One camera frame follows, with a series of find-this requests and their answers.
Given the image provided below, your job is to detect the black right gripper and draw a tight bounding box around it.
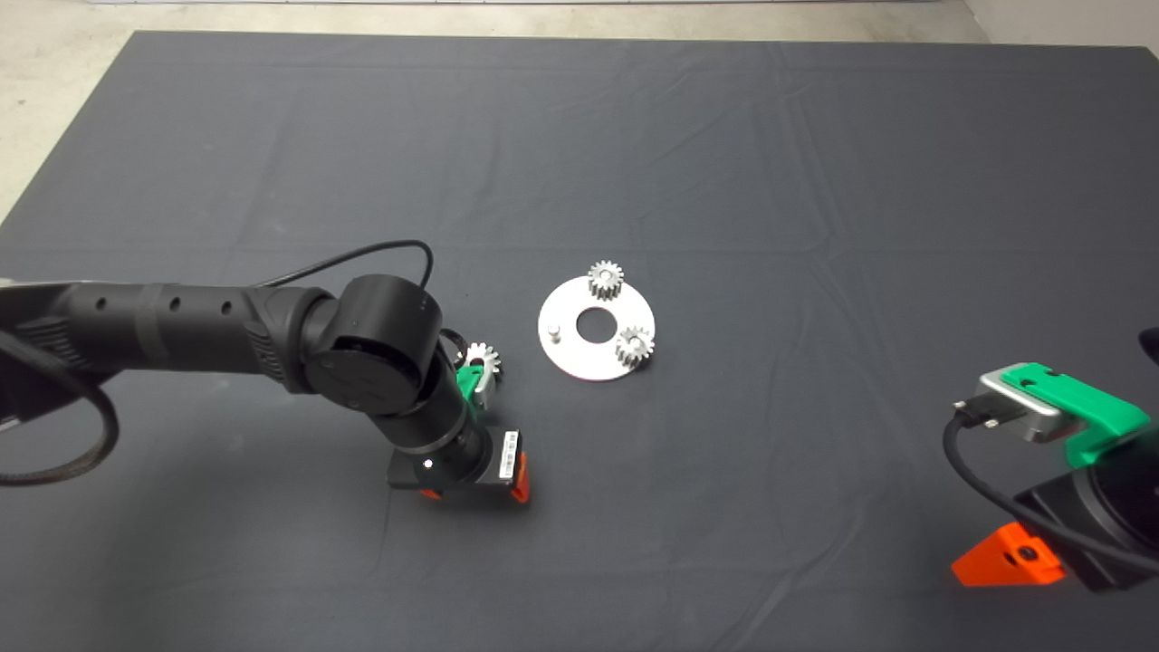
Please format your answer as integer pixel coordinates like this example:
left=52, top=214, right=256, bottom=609
left=951, top=466, right=1159, bottom=594

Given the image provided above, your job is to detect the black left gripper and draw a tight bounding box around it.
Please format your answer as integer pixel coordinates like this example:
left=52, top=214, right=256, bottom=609
left=387, top=428, right=532, bottom=504

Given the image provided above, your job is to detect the large steel gear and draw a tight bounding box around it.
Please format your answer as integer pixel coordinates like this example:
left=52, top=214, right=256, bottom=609
left=464, top=342, right=503, bottom=386

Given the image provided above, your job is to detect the small steel gear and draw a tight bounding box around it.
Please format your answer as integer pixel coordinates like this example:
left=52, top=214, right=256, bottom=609
left=587, top=260, right=626, bottom=300
left=616, top=326, right=656, bottom=368

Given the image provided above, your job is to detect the round metal plate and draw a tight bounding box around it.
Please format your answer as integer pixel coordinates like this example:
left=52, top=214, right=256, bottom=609
left=538, top=276, right=656, bottom=381

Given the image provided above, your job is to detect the dark grey table cloth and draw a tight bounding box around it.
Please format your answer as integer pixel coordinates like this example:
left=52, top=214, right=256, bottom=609
left=0, top=32, right=1159, bottom=652

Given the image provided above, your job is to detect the green left camera mount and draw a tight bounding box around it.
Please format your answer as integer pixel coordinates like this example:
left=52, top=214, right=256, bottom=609
left=455, top=360, right=490, bottom=408

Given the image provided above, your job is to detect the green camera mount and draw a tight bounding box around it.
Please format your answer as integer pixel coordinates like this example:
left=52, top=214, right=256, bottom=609
left=455, top=360, right=490, bottom=408
left=1005, top=362, right=1153, bottom=470

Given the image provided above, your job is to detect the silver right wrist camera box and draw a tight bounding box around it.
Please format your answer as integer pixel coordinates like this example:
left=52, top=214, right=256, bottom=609
left=980, top=367, right=1087, bottom=445

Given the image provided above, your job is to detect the green right camera mount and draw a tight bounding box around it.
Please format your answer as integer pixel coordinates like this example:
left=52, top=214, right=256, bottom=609
left=1005, top=362, right=1153, bottom=470

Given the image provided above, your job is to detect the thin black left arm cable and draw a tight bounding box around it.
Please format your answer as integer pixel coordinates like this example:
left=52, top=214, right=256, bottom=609
left=258, top=240, right=467, bottom=363

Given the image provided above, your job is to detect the black braided hose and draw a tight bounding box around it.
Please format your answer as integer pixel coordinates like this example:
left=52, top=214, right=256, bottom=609
left=0, top=331, right=120, bottom=487

